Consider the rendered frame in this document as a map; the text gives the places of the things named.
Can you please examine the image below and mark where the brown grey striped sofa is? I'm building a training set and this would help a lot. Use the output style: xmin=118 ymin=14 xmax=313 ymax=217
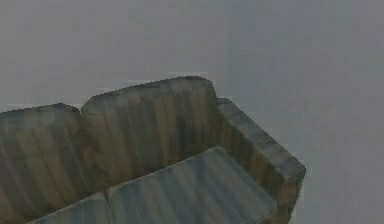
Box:
xmin=0 ymin=75 xmax=307 ymax=224

